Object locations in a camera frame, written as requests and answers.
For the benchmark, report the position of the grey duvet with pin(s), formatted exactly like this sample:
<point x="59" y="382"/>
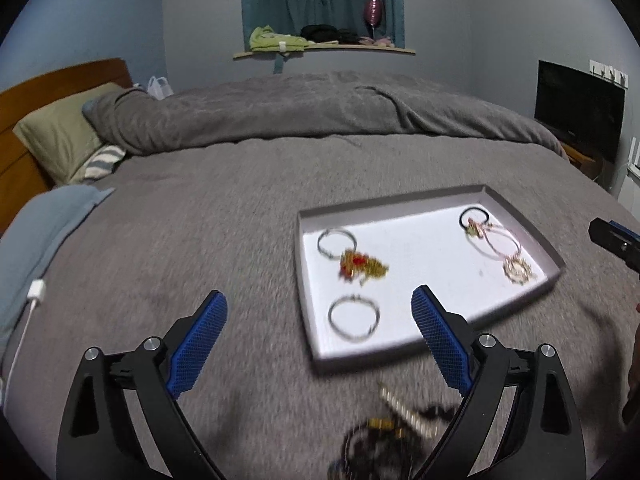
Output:
<point x="180" y="224"/>

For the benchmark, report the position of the striped pillow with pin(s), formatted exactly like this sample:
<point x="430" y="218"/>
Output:
<point x="103" y="162"/>

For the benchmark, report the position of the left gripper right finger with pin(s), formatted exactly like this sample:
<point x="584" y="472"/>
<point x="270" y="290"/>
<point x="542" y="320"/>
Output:
<point x="542" y="438"/>

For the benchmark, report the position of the wooden headboard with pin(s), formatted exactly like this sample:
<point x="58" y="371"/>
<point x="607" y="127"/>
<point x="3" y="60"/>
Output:
<point x="22" y="177"/>

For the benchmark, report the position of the clear bangle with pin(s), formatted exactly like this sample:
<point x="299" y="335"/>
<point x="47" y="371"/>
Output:
<point x="333" y="242"/>

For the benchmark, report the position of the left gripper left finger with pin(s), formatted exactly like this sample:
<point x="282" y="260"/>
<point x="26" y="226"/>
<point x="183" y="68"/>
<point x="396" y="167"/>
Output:
<point x="97" y="439"/>

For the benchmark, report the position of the grey shallow box tray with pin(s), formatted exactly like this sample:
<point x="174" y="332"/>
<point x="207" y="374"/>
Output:
<point x="453" y="240"/>

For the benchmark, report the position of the red gold charm jewelry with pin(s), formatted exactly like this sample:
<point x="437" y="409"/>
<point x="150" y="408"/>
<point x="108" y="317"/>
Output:
<point x="360" y="267"/>

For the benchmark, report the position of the wooden window shelf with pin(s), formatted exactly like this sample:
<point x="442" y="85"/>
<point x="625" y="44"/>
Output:
<point x="329" y="48"/>

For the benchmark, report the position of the pink item on shelf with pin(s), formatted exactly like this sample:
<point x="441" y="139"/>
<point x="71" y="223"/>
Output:
<point x="384" y="42"/>

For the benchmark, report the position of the pink glass goblet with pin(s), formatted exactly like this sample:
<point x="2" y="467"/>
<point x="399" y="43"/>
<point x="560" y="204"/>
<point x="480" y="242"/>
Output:
<point x="373" y="13"/>

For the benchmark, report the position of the pearl bar clip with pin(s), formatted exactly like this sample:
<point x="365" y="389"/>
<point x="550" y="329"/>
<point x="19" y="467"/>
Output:
<point x="422" y="422"/>

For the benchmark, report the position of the white wall switch panel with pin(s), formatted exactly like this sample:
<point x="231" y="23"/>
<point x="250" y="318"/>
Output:
<point x="609" y="73"/>

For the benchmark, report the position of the wooden tv stand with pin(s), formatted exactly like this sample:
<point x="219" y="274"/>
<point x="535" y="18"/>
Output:
<point x="589" y="165"/>

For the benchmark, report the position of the green cloth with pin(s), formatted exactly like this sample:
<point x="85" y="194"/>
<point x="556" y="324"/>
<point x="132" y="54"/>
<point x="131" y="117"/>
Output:
<point x="265" y="39"/>

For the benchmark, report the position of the person's hand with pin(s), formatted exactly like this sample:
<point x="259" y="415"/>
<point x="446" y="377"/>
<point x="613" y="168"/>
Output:
<point x="633" y="377"/>

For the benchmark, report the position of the black television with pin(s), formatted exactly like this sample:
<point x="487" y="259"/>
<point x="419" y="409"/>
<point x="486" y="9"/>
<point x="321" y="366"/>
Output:
<point x="586" y="111"/>

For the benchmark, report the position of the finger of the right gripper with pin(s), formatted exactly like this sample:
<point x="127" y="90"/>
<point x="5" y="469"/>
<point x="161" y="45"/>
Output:
<point x="618" y="240"/>

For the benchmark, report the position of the white plastic bag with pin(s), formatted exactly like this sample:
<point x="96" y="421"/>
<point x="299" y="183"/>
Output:
<point x="159" y="88"/>

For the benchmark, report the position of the black cloth on shelf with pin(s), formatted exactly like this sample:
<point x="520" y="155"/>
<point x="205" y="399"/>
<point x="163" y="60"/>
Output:
<point x="324" y="34"/>

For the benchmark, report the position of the olive green pillow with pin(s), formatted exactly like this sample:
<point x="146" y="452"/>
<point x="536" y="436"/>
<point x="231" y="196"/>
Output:
<point x="60" y="137"/>

